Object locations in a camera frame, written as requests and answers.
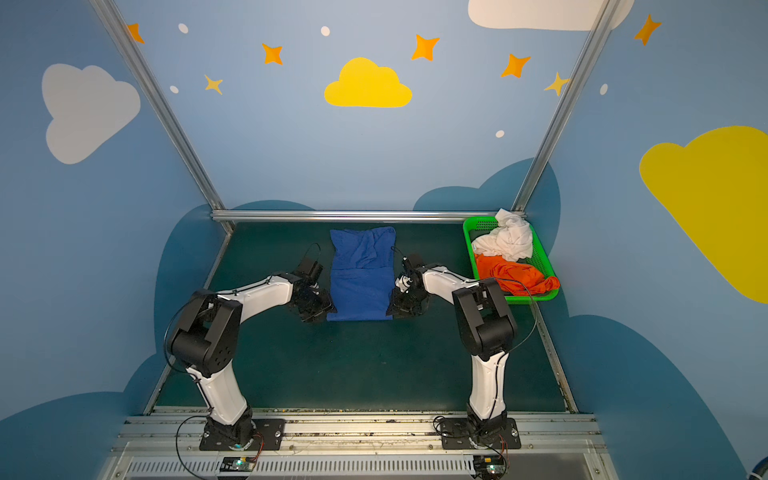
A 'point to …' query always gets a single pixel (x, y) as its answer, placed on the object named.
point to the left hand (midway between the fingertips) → (337, 312)
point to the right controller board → (489, 466)
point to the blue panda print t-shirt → (362, 275)
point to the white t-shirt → (511, 239)
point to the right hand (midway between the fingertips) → (393, 311)
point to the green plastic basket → (476, 226)
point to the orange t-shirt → (514, 278)
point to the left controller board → (237, 464)
